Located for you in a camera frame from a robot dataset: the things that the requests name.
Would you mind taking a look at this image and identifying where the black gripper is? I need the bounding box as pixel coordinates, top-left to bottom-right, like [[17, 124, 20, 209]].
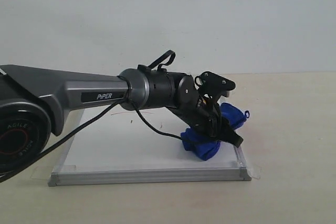
[[167, 96, 244, 147]]

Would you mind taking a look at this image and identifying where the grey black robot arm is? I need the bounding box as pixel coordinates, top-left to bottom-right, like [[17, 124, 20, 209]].
[[1, 65, 243, 174]]

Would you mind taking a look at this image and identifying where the aluminium framed whiteboard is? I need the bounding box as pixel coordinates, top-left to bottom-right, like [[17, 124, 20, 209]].
[[48, 107, 251, 187]]

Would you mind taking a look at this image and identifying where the black camera cable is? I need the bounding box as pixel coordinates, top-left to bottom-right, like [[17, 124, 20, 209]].
[[0, 50, 224, 183]]

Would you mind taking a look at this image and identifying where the blue microfiber cloth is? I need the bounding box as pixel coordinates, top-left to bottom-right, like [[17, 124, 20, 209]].
[[180, 102, 250, 161]]

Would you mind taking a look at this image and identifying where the clear tape front right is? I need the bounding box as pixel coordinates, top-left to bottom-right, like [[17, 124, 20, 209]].
[[247, 165, 261, 179]]

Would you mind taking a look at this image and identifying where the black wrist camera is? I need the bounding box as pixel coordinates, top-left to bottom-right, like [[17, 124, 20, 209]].
[[194, 71, 236, 101]]

